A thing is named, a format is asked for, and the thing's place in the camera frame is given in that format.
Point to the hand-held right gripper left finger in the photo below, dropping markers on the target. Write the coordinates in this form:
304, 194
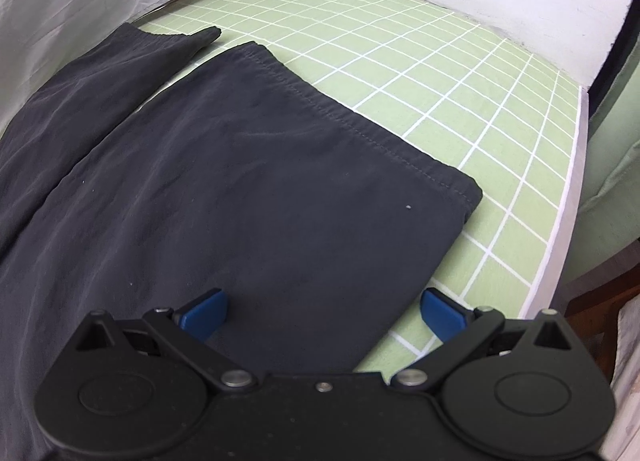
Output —
205, 313

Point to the light green cloth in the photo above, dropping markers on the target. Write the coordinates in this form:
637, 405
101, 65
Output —
617, 141

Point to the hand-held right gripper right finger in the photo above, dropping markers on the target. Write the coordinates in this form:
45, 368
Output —
442, 315

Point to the black pants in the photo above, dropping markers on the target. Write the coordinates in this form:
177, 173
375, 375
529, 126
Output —
240, 191

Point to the green grid mat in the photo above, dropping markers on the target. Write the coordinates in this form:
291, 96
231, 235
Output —
425, 71

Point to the wooden furniture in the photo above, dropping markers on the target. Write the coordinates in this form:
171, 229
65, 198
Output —
600, 311

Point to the white cloth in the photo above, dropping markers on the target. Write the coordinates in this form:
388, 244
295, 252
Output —
627, 381

